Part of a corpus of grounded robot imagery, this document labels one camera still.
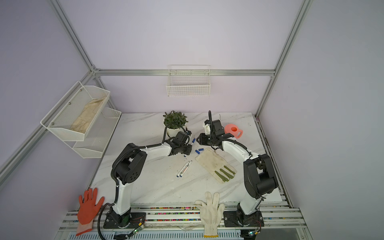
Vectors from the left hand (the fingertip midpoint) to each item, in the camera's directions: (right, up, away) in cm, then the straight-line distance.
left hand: (189, 148), depth 99 cm
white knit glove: (+13, -31, -23) cm, 40 cm away
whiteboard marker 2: (-2, -12, -9) cm, 15 cm away
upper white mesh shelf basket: (-61, +20, -21) cm, 67 cm away
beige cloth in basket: (-54, +18, -21) cm, 61 cm away
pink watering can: (+30, +13, -1) cm, 32 cm away
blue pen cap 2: (+7, -1, +2) cm, 8 cm away
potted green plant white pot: (-9, +17, -4) cm, 20 cm away
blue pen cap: (+6, -2, 0) cm, 6 cm away
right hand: (+6, +7, -10) cm, 13 cm away
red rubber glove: (-52, -29, -22) cm, 64 cm away
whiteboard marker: (-5, -14, -9) cm, 17 cm away
